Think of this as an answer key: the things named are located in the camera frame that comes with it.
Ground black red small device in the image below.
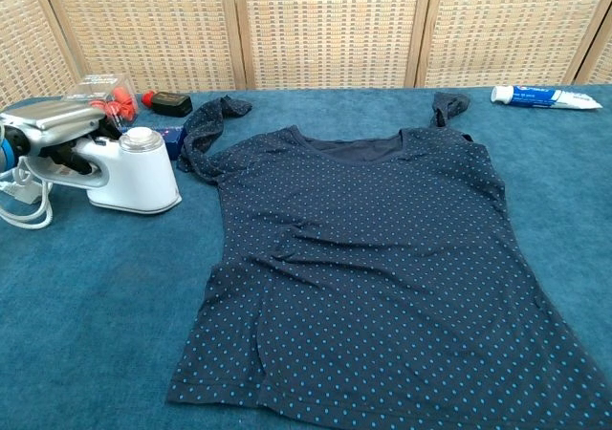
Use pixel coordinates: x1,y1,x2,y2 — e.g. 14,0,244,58
142,90,194,118

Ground white handheld garment steamer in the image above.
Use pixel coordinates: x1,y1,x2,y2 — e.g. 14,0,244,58
47,126,184,214

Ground long blue printed box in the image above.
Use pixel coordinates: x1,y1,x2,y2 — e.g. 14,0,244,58
121,124,189,161

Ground white power cord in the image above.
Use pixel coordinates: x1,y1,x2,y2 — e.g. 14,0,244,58
0,160,55,232

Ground white blue toothpaste tube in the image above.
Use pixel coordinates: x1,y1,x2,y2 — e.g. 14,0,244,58
491,84,604,112

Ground navy dotted t-shirt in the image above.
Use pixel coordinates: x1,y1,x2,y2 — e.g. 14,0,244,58
164,92,612,430

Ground blue table cover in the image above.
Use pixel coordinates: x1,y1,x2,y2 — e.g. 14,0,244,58
0,84,612,430

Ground clear box with red capsules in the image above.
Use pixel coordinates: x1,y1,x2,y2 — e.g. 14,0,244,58
66,73,141,126

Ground woven folding screen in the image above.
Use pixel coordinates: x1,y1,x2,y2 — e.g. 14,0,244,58
0,0,612,112

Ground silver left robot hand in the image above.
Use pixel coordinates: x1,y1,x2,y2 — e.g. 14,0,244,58
0,99,123,178

